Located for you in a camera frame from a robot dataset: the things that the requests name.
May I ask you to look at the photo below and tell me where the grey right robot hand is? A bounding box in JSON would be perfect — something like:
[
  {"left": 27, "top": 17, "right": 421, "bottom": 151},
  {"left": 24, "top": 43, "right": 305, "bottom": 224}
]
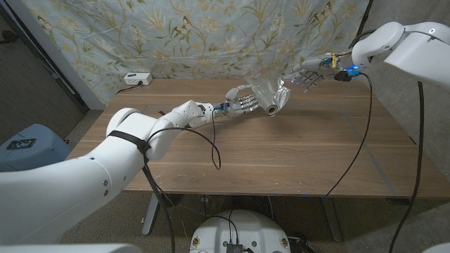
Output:
[{"left": 288, "top": 56, "right": 340, "bottom": 94}]

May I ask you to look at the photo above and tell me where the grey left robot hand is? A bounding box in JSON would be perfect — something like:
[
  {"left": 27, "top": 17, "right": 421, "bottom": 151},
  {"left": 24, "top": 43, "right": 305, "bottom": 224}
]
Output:
[{"left": 214, "top": 84, "right": 261, "bottom": 119}]

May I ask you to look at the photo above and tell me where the aluminum foil roll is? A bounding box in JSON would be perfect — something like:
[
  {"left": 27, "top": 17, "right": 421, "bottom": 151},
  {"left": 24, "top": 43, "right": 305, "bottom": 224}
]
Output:
[{"left": 245, "top": 75, "right": 292, "bottom": 117}]

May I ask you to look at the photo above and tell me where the black backdrop stand pole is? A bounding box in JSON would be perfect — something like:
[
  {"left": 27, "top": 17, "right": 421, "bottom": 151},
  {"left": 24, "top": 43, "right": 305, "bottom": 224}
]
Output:
[{"left": 337, "top": 0, "right": 373, "bottom": 80}]

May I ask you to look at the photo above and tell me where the floral print fabric backdrop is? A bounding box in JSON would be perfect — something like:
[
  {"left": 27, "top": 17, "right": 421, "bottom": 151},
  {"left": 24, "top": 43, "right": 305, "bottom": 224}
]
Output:
[{"left": 20, "top": 0, "right": 370, "bottom": 84}]

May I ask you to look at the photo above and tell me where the white power strip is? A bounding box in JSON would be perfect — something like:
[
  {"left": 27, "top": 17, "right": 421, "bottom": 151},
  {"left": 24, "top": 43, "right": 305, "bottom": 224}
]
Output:
[{"left": 123, "top": 72, "right": 153, "bottom": 86}]

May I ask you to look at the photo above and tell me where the white robot torso base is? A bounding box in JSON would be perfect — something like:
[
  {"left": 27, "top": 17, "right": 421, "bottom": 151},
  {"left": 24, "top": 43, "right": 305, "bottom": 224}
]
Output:
[{"left": 189, "top": 209, "right": 292, "bottom": 253}]

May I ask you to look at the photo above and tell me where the white table leg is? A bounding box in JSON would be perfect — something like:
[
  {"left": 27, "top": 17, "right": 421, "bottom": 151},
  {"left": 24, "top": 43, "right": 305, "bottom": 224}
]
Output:
[{"left": 141, "top": 193, "right": 162, "bottom": 235}]

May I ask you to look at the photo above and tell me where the grey table leg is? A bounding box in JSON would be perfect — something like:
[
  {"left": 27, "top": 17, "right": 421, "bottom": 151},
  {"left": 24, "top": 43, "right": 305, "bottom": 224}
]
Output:
[{"left": 321, "top": 196, "right": 344, "bottom": 242}]

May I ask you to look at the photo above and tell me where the blue chair with cushion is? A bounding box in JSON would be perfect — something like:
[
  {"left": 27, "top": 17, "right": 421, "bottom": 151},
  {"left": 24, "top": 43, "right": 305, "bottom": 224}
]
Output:
[{"left": 0, "top": 123, "right": 73, "bottom": 173}]

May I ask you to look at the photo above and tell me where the thin black left wrist cable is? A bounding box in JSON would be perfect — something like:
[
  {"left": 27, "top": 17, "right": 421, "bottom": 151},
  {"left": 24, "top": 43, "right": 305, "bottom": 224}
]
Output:
[{"left": 147, "top": 108, "right": 222, "bottom": 171}]

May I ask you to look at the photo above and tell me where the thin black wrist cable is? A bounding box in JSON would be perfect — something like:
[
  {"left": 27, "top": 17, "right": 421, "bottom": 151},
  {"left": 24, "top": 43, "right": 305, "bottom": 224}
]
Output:
[
  {"left": 147, "top": 108, "right": 222, "bottom": 171},
  {"left": 325, "top": 72, "right": 373, "bottom": 197}
]

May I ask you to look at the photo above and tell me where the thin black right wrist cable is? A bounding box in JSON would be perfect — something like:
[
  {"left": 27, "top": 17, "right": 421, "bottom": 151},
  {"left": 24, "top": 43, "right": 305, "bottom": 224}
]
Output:
[{"left": 325, "top": 72, "right": 373, "bottom": 197}]

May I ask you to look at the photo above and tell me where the black power strip cord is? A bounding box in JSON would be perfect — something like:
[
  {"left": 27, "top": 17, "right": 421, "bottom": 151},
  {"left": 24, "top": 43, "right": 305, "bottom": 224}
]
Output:
[{"left": 116, "top": 81, "right": 143, "bottom": 95}]

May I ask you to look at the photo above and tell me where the black torso cable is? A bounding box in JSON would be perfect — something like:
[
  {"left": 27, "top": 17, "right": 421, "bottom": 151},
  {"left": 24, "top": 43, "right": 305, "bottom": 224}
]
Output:
[{"left": 207, "top": 209, "right": 240, "bottom": 245}]

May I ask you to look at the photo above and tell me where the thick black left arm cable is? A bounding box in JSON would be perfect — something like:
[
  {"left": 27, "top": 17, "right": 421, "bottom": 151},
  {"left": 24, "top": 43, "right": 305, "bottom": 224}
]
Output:
[{"left": 142, "top": 154, "right": 176, "bottom": 253}]

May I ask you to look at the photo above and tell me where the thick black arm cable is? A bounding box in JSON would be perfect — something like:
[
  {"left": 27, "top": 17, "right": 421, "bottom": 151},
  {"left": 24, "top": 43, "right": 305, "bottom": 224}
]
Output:
[
  {"left": 142, "top": 154, "right": 176, "bottom": 253},
  {"left": 388, "top": 81, "right": 425, "bottom": 253}
]

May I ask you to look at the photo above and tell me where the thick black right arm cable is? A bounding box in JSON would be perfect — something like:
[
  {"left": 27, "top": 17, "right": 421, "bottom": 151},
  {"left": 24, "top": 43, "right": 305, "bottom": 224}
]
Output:
[{"left": 388, "top": 81, "right": 425, "bottom": 253}]

